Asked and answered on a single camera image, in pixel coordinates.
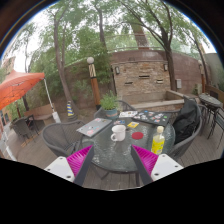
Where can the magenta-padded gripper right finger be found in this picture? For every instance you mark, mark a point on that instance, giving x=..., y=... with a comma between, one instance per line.
x=146, y=160

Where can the yellow-labelled clear drink bottle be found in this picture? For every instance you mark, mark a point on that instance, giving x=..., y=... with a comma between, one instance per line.
x=157, y=143

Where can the yellow square card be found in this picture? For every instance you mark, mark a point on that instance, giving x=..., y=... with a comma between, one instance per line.
x=133, y=125

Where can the grey wicker chair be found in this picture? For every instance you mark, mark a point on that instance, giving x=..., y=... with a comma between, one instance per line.
x=186, y=146
x=125, y=106
x=61, y=136

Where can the flat round red coaster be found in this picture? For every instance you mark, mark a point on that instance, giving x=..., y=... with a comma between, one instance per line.
x=137, y=135

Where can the round dark patio table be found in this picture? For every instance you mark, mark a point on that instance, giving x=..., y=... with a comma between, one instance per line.
x=210, y=100

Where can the white ceramic mug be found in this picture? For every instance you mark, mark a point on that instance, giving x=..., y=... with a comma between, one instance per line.
x=118, y=133

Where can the black jacket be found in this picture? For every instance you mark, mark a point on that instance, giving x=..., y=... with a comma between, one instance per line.
x=185, y=121

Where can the wooden bench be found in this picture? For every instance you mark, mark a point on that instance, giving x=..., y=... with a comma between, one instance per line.
x=40, y=111

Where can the globe-topped striped lamp post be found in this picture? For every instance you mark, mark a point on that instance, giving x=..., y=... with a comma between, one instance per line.
x=94, y=86

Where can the black laptop with stickers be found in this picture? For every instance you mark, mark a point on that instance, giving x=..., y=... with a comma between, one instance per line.
x=152, y=118

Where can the grey wall box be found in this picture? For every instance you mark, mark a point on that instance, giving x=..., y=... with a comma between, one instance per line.
x=179, y=83

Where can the white sticker sheet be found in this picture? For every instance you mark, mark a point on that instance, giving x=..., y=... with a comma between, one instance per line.
x=128, y=114

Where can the black wall lamp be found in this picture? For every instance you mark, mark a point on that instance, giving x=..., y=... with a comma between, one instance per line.
x=117, y=70
x=165, y=67

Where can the green plant in blue pot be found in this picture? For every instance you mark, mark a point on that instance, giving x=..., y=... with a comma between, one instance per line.
x=110, y=103

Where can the silver laptop with stickers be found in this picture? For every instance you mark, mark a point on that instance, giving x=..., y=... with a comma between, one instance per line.
x=94, y=127

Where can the small blue sticker card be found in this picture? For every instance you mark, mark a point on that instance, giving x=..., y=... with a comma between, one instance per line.
x=119, y=122

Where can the blue yellow striped cone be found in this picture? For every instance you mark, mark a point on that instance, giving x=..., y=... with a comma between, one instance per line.
x=70, y=109

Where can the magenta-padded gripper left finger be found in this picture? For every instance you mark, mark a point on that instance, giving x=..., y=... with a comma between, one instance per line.
x=78, y=160

